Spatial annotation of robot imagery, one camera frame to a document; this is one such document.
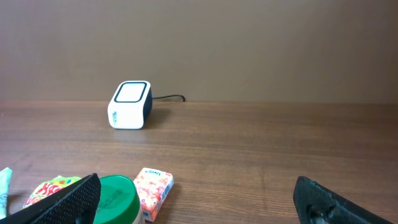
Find teal snack pack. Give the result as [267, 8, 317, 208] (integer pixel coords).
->
[0, 167, 12, 219]

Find green lid jar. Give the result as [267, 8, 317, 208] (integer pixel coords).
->
[93, 175, 145, 224]

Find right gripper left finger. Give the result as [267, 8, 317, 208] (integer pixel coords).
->
[1, 173, 101, 224]

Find black scanner cable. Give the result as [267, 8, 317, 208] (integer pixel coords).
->
[152, 94, 187, 103]

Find Haribo gummy candy bag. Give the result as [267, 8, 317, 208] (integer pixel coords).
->
[22, 175, 81, 208]

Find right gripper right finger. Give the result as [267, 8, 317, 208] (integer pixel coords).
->
[293, 176, 392, 224]

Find white barcode scanner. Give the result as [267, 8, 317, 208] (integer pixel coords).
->
[108, 80, 153, 129]

